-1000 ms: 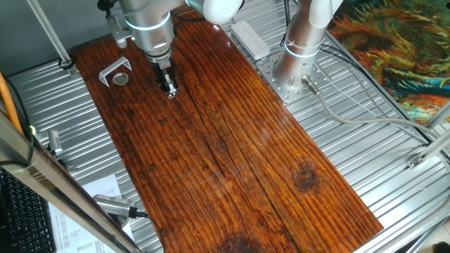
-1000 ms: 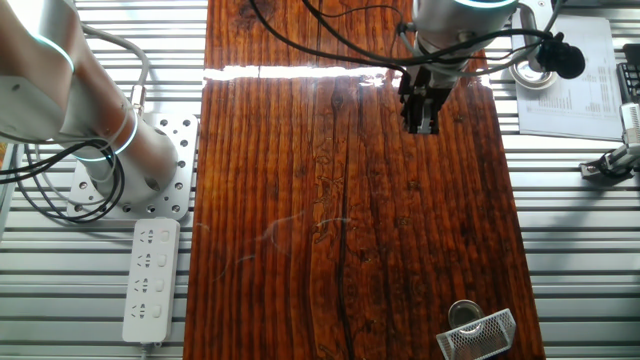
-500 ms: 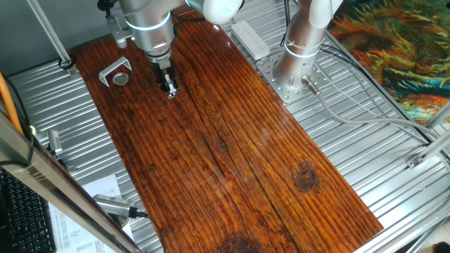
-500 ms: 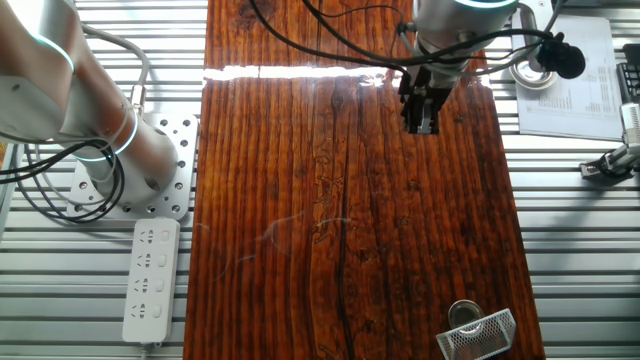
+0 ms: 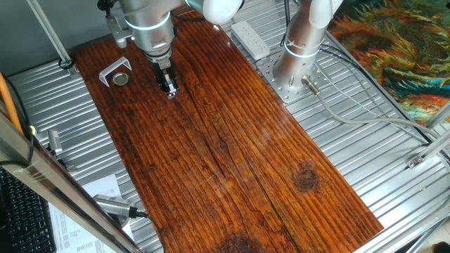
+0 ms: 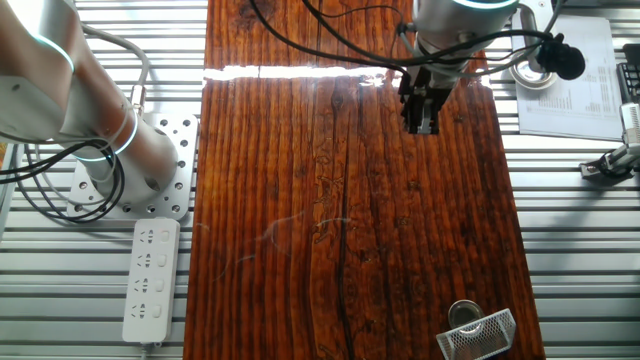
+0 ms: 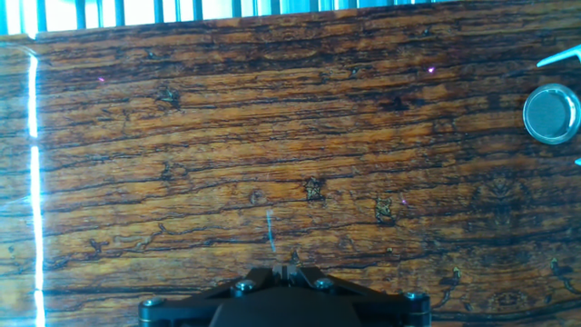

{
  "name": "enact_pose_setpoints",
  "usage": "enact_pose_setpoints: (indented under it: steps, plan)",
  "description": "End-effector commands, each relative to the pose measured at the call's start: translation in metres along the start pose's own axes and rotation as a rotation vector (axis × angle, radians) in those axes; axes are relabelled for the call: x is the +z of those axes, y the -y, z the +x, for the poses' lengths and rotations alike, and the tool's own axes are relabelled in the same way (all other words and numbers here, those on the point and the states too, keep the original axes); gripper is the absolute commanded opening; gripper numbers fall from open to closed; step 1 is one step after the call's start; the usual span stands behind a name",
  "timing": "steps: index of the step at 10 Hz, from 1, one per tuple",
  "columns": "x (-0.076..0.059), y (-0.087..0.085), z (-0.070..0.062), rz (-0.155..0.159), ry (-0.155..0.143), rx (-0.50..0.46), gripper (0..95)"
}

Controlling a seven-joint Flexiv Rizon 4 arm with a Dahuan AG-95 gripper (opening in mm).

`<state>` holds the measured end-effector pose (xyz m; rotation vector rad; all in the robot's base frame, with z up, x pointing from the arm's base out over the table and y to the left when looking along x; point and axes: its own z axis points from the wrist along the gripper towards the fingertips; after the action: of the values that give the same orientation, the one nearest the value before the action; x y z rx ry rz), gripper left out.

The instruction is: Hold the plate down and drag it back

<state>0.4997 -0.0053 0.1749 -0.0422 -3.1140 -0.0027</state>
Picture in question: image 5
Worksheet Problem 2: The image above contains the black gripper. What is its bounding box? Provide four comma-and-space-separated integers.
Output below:
153, 58, 179, 100

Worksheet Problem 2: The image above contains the small round steel plate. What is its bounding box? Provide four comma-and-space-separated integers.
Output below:
112, 72, 130, 86

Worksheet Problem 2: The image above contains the white mesh bent rack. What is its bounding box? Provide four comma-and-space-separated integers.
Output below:
98, 56, 133, 88

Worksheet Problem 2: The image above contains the wood grain table mat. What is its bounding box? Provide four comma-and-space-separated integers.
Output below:
72, 5, 385, 253

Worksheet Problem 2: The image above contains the white power strip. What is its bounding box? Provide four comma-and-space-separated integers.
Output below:
231, 20, 271, 60

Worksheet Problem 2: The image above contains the printed paper sheet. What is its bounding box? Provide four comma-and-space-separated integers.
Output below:
49, 174, 134, 253

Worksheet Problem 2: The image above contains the metal beam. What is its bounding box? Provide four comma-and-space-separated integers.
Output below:
0, 101, 141, 253

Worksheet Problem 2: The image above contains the orange pipe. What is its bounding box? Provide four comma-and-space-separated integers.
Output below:
0, 72, 24, 136

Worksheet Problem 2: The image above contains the black keyboard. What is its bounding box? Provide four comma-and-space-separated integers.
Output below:
0, 167, 57, 253

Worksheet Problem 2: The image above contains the colourful painted cloth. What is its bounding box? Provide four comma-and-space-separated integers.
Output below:
328, 0, 450, 124

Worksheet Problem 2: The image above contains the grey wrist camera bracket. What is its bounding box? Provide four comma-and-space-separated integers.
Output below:
106, 15, 133, 49

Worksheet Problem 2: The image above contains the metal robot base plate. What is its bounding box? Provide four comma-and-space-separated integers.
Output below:
255, 52, 330, 104

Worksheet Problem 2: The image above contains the silver camera with black cable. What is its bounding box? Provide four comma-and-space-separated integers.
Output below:
93, 194, 166, 253

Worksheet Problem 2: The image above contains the aluminium frame post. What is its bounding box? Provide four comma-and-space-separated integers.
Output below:
26, 0, 80, 77

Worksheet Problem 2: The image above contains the black base cable bundle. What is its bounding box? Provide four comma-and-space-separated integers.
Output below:
279, 0, 295, 47

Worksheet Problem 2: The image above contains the grey base cable with connector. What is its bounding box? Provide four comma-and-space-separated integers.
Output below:
301, 74, 450, 141

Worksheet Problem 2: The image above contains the aluminium frame strut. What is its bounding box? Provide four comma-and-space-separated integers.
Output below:
423, 100, 450, 129
406, 129, 450, 169

